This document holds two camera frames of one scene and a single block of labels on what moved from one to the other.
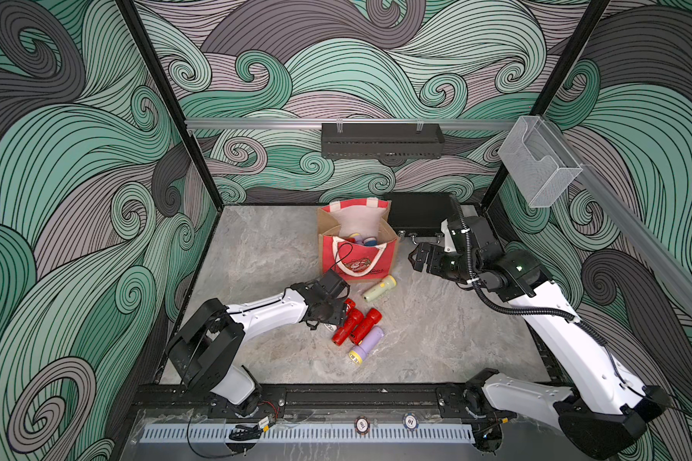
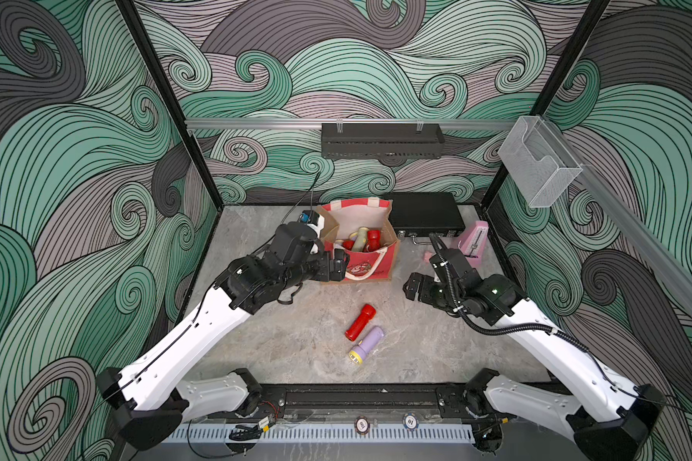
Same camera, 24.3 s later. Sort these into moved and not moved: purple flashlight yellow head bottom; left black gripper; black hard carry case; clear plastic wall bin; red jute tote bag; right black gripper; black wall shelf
Moved: left black gripper; right black gripper
Not moved: purple flashlight yellow head bottom; clear plastic wall bin; black wall shelf; red jute tote bag; black hard carry case
